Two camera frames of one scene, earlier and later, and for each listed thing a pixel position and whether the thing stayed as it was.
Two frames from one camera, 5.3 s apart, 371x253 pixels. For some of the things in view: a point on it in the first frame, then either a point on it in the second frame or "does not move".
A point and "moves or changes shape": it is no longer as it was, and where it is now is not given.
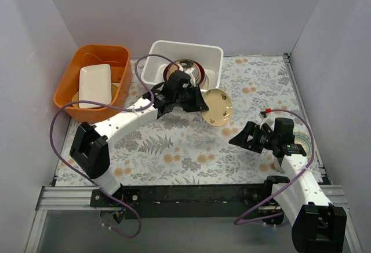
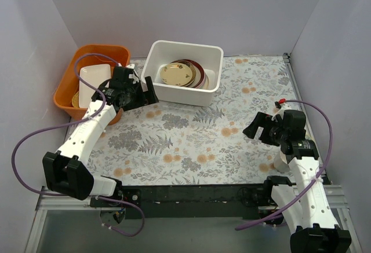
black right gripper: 250,138 to 265,133
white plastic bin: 208,56 does not move
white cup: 277,165 does not move
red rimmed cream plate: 199,73 does not move
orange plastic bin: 119,58 does not move
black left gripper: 188,99 to 142,97
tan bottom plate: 219,107 moves or changes shape
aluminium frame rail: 53,198 does not move
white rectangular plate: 95,84 does not move
